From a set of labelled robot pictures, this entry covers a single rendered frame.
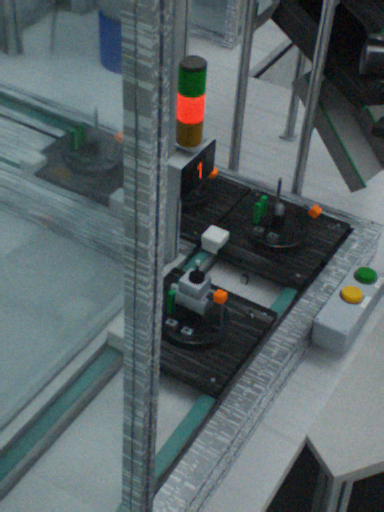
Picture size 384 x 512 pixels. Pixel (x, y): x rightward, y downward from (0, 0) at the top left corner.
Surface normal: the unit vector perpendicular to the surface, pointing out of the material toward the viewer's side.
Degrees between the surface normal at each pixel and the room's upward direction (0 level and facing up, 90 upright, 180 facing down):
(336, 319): 0
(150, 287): 90
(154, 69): 90
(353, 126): 45
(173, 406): 0
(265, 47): 0
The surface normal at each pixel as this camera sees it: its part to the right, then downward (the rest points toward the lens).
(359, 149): 0.57, -0.22
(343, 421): 0.05, -0.77
